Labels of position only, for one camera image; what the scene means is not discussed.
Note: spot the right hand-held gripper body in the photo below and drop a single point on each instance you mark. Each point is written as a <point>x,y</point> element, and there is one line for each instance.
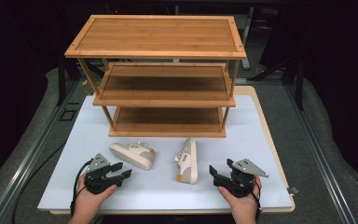
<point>239,183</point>

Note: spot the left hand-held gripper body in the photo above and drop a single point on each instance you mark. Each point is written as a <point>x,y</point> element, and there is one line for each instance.
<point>98,179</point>

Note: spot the beige sneaker with orange heel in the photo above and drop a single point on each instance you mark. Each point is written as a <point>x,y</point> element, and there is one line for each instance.
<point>133,155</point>
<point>189,161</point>

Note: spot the wooden three-tier shoe rack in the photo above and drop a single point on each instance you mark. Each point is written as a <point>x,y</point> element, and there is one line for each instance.
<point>161,37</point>

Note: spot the person's right hand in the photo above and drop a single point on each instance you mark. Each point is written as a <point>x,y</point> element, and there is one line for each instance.
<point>244,207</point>

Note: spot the person's left hand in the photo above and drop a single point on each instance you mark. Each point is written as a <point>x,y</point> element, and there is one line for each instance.
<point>88,203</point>

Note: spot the white table mat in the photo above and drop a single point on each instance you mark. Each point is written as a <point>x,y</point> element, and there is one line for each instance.
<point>167,193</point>

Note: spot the small metal clip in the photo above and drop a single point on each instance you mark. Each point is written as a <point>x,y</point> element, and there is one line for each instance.
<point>293,190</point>

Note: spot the small yellow tag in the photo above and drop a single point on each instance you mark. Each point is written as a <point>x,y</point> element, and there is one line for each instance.
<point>84,83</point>

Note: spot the aluminium rail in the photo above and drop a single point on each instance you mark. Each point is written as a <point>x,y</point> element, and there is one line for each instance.
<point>28,161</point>
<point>320,155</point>

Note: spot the white metal stand post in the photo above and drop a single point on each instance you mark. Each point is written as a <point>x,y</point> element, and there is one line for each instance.
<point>246,46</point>

